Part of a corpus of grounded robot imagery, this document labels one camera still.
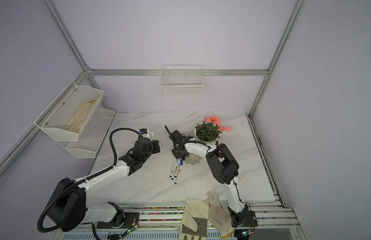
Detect white knit glove on table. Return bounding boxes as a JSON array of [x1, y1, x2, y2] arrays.
[[185, 154, 203, 166]]

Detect upper white mesh shelf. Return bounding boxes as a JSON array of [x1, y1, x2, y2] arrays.
[[34, 81, 104, 142]]

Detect white mesh shelf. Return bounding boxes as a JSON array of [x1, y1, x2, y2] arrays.
[[34, 81, 104, 142], [66, 107, 115, 159]]

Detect white knit glove front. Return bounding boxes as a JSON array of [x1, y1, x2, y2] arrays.
[[207, 192, 234, 239]]

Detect black corrugated cable left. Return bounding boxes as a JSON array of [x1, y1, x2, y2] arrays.
[[37, 127, 141, 233]]

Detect white wire wall basket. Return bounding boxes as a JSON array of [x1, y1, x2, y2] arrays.
[[160, 65, 204, 97]]

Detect lower white mesh shelf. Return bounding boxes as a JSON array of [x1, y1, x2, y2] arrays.
[[66, 107, 115, 159]]

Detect potted green plant white pot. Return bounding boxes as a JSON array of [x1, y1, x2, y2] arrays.
[[194, 122, 222, 144]]

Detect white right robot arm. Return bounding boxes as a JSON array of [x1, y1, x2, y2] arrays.
[[165, 126, 251, 227]]

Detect beige cloth in shelf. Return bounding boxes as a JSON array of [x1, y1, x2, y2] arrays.
[[64, 97, 99, 134]]

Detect pink watering can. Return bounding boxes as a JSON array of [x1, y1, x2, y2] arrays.
[[203, 116, 231, 133]]

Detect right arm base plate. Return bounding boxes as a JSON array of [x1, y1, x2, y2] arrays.
[[229, 205, 258, 228]]

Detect beige leather work glove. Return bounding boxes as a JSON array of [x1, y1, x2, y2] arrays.
[[178, 198, 209, 240]]

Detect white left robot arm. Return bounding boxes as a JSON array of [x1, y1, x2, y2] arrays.
[[37, 136, 160, 233]]

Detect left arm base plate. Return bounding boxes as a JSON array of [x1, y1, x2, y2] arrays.
[[97, 212, 140, 229]]

